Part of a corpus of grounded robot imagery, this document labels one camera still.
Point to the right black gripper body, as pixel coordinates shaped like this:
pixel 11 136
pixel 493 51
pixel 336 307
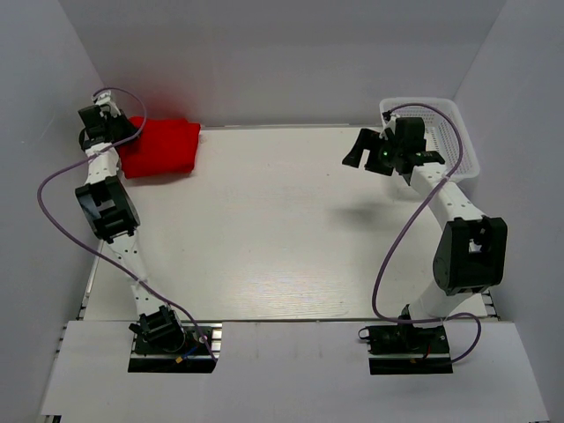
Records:
pixel 382 159

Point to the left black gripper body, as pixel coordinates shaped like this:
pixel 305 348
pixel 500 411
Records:
pixel 120 125

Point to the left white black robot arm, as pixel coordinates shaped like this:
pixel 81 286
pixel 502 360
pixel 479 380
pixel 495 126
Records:
pixel 114 220

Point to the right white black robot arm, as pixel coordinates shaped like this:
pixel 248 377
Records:
pixel 470 256

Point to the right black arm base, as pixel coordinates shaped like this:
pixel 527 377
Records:
pixel 407 349

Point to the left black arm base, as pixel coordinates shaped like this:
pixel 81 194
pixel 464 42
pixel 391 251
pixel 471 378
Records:
pixel 182 354

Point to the folded red t shirt stack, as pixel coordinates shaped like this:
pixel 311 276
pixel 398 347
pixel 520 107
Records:
pixel 164 147

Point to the white plastic basket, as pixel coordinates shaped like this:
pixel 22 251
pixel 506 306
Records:
pixel 440 135

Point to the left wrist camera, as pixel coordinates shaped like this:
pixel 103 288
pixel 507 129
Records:
pixel 106 102

